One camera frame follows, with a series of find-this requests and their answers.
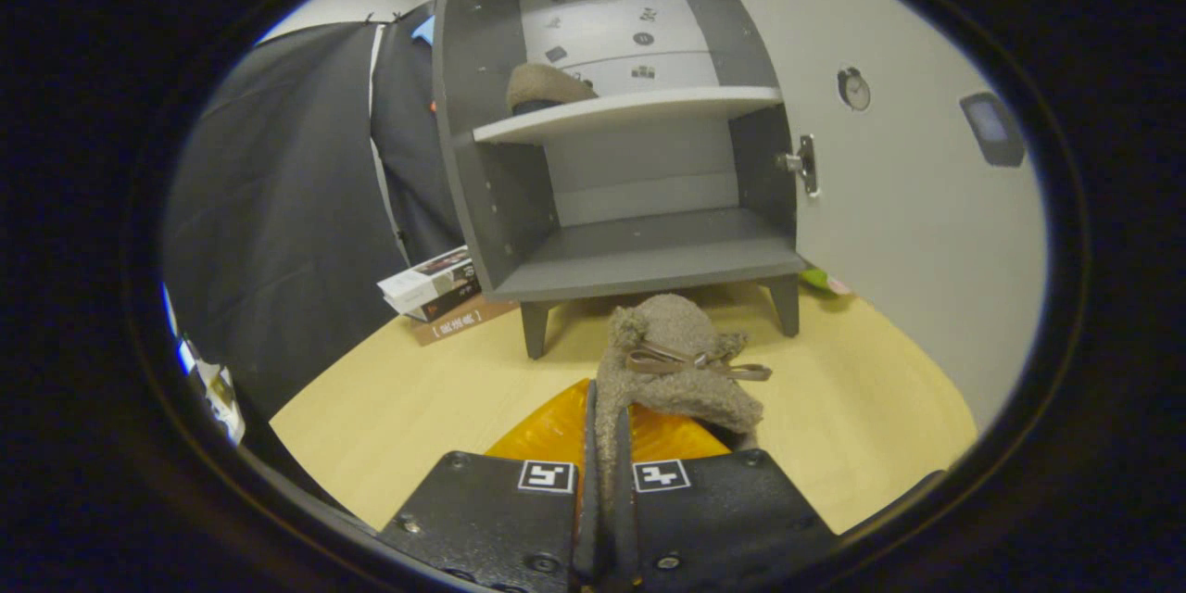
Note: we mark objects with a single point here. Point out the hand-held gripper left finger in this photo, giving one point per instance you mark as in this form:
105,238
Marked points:
491,519

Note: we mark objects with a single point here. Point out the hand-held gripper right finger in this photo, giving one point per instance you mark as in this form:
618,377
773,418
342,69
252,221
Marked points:
723,519

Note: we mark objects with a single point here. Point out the brown fuzzy shoe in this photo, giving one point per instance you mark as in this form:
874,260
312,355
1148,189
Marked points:
547,85
667,324

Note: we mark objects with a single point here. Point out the white shoe cabinet door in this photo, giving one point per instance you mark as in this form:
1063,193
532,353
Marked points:
908,232

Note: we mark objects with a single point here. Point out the metal door hinge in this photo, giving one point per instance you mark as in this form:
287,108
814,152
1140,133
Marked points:
806,165

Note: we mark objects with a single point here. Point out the brown book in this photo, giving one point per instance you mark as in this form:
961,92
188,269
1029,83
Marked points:
463,324

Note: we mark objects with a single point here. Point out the dark book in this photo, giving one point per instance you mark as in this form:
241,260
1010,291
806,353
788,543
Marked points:
454,301

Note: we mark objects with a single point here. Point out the white book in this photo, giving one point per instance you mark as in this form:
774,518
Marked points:
422,283

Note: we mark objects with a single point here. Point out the green plush toy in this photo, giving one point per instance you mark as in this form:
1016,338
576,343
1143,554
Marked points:
820,280

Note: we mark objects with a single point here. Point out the computer monitor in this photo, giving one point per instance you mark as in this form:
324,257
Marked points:
181,343

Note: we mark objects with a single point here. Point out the black backdrop cloth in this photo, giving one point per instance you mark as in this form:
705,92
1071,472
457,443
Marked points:
296,204

